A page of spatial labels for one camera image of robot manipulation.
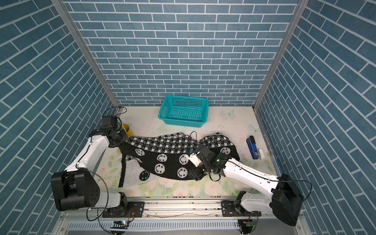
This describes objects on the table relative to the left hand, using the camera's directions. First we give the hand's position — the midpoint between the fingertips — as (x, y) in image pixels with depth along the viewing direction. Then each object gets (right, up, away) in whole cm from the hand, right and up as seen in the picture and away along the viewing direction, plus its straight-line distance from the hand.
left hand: (127, 137), depth 87 cm
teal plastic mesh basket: (+32, +17, +33) cm, 49 cm away
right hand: (+40, -19, -9) cm, 45 cm away
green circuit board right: (+68, -40, -16) cm, 80 cm away
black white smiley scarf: (+22, -13, +5) cm, 26 cm away
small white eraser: (+83, -12, +5) cm, 84 cm away
